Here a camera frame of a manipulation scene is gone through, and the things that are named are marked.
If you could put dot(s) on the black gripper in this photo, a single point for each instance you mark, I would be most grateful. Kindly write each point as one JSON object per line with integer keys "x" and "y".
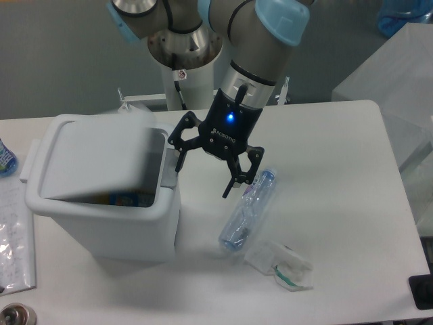
{"x": 230, "y": 128}

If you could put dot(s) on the white plastic trash can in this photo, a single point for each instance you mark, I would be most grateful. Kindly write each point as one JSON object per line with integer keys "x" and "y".
{"x": 82, "y": 156}

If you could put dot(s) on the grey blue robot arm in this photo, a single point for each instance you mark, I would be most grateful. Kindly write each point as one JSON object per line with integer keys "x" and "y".
{"x": 263, "y": 35}

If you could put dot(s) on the metal clamp screw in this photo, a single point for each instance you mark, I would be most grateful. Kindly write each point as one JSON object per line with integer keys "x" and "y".
{"x": 282, "y": 98}

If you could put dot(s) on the clear plastic water bottle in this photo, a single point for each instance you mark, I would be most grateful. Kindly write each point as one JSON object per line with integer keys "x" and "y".
{"x": 249, "y": 212}

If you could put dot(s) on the blue snack packet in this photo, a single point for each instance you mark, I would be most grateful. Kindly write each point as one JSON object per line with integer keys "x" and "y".
{"x": 125, "y": 199}

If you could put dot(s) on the crumpled clear plastic packaging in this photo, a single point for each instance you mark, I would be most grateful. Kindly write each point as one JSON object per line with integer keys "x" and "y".
{"x": 290, "y": 270}

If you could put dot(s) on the blue water jug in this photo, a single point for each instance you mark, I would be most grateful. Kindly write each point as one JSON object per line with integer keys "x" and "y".
{"x": 393, "y": 15}

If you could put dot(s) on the blue labelled bottle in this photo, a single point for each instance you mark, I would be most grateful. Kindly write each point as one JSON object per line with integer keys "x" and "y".
{"x": 9, "y": 161}

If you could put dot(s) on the paper in plastic sleeve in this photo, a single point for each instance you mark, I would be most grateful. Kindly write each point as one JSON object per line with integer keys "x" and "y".
{"x": 18, "y": 266}

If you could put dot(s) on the black device at edge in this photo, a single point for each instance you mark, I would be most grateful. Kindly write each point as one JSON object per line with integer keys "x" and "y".
{"x": 421, "y": 289}

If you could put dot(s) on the round metal object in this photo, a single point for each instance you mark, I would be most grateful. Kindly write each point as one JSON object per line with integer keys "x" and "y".
{"x": 19, "y": 314}

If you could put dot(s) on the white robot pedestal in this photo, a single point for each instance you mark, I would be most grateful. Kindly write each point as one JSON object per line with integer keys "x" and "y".
{"x": 187, "y": 62}

